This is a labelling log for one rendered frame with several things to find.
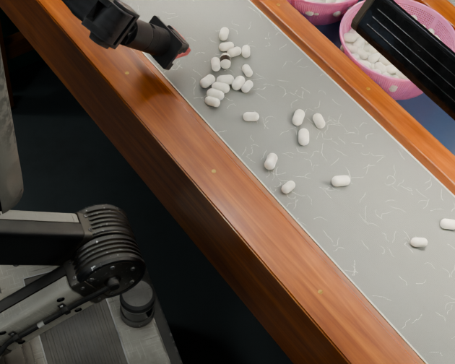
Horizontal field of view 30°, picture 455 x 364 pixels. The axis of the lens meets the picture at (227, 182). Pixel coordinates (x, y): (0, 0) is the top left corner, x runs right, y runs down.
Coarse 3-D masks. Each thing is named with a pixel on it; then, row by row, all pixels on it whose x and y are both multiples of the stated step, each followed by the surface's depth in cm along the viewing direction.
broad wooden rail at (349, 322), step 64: (0, 0) 209; (64, 64) 191; (128, 64) 178; (128, 128) 177; (192, 128) 169; (192, 192) 164; (256, 192) 161; (256, 256) 153; (320, 256) 154; (320, 320) 146; (384, 320) 149
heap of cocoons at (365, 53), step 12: (348, 36) 192; (360, 36) 194; (348, 48) 190; (360, 48) 190; (372, 48) 190; (360, 60) 188; (372, 60) 189; (384, 60) 189; (384, 72) 187; (396, 72) 187
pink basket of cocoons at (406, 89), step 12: (396, 0) 198; (408, 0) 197; (348, 12) 193; (408, 12) 199; (420, 12) 198; (432, 12) 196; (348, 24) 195; (432, 24) 197; (444, 24) 194; (444, 36) 195; (372, 72) 183; (384, 84) 185; (396, 84) 184; (408, 84) 184; (396, 96) 189; (408, 96) 190
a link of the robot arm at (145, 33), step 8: (136, 24) 163; (144, 24) 165; (128, 32) 163; (136, 32) 163; (144, 32) 164; (152, 32) 166; (128, 40) 164; (136, 40) 164; (144, 40) 165; (136, 48) 166; (144, 48) 167
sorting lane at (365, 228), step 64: (128, 0) 194; (192, 0) 195; (192, 64) 183; (256, 64) 185; (256, 128) 174; (320, 192) 166; (384, 192) 167; (448, 192) 168; (384, 256) 158; (448, 256) 159; (448, 320) 151
